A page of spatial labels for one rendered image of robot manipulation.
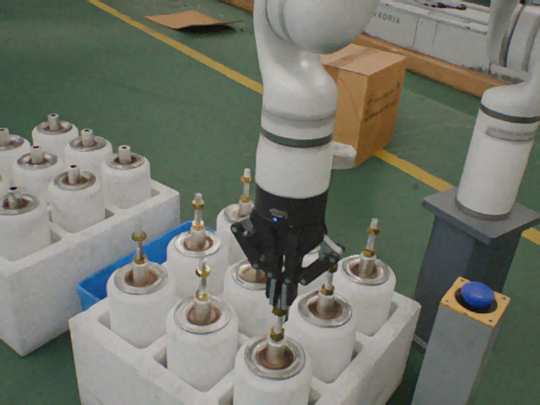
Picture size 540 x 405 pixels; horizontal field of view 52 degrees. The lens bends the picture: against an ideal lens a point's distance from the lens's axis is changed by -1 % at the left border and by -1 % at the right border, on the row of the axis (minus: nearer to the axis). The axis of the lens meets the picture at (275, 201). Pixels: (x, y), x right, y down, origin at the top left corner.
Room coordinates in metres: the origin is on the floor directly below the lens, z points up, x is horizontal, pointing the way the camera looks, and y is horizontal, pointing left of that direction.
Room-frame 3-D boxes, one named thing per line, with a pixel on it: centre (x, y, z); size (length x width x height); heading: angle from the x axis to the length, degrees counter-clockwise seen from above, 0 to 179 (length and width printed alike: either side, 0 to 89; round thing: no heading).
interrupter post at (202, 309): (0.57, 0.08, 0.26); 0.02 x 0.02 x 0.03
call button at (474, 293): (0.57, -0.26, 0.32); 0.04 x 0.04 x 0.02
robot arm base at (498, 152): (0.85, -0.35, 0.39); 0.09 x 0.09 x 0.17; 38
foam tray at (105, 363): (0.67, 0.02, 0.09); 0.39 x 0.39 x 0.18; 56
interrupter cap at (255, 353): (0.50, -0.01, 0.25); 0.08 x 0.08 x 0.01
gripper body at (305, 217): (0.50, -0.01, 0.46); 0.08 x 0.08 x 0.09
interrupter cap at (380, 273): (0.70, -0.15, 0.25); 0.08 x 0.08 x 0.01
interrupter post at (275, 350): (0.50, -0.01, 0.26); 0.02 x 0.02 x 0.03
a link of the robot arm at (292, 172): (0.52, -0.02, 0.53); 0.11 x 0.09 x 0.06; 158
